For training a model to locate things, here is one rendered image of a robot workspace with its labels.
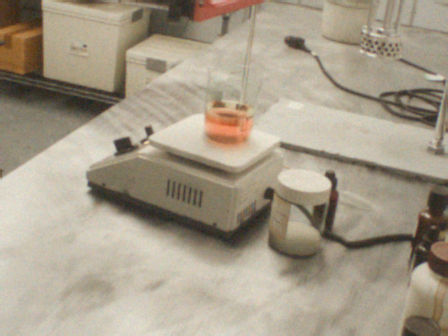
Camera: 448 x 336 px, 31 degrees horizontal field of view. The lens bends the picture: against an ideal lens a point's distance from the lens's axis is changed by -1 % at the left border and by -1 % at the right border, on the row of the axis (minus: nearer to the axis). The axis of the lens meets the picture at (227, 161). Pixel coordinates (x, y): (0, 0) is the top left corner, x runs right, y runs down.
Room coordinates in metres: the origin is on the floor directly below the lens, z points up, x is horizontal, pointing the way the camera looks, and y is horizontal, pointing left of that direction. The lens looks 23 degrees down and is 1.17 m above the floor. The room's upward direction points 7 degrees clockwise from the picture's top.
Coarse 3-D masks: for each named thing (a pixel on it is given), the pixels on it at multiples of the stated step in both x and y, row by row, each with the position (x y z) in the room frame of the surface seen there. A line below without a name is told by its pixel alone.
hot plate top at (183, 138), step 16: (176, 128) 0.88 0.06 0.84; (192, 128) 0.89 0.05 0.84; (160, 144) 0.83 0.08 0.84; (176, 144) 0.83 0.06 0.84; (192, 144) 0.84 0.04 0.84; (208, 144) 0.84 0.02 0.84; (256, 144) 0.86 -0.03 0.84; (272, 144) 0.87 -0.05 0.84; (208, 160) 0.80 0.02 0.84; (224, 160) 0.80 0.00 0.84; (240, 160) 0.81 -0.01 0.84; (256, 160) 0.83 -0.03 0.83
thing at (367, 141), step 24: (264, 120) 1.17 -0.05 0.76; (288, 120) 1.18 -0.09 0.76; (312, 120) 1.20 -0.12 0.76; (336, 120) 1.21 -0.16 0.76; (360, 120) 1.23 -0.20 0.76; (384, 120) 1.25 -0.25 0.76; (288, 144) 1.09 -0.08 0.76; (312, 144) 1.09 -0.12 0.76; (336, 144) 1.11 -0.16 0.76; (360, 144) 1.12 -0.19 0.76; (384, 144) 1.13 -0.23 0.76; (408, 144) 1.15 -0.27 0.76; (384, 168) 1.05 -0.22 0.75; (408, 168) 1.05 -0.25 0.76; (432, 168) 1.06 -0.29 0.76
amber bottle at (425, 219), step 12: (432, 192) 0.79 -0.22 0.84; (444, 192) 0.79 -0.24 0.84; (432, 204) 0.79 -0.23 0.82; (444, 204) 0.79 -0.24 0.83; (420, 216) 0.79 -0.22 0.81; (432, 216) 0.79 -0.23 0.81; (444, 216) 0.79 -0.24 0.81; (420, 228) 0.79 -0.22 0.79; (444, 228) 0.78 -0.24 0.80; (420, 240) 0.79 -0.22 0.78; (444, 240) 0.79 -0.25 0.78; (408, 252) 0.80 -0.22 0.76
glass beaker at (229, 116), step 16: (224, 64) 0.90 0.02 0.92; (208, 80) 0.86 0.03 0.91; (224, 80) 0.84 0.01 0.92; (240, 80) 0.90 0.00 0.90; (256, 80) 0.85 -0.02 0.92; (208, 96) 0.86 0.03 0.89; (224, 96) 0.84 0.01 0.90; (240, 96) 0.84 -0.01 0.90; (256, 96) 0.86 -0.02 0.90; (208, 112) 0.85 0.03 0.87; (224, 112) 0.84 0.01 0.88; (240, 112) 0.84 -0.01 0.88; (256, 112) 0.86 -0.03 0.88; (208, 128) 0.85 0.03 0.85; (224, 128) 0.84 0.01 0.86; (240, 128) 0.84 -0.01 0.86; (224, 144) 0.84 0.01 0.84; (240, 144) 0.85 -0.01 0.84
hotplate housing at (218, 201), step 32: (128, 160) 0.84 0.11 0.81; (160, 160) 0.83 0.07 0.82; (192, 160) 0.83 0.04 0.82; (128, 192) 0.84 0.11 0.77; (160, 192) 0.82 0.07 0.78; (192, 192) 0.80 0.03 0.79; (224, 192) 0.79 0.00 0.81; (256, 192) 0.83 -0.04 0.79; (192, 224) 0.81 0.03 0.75; (224, 224) 0.79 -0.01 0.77
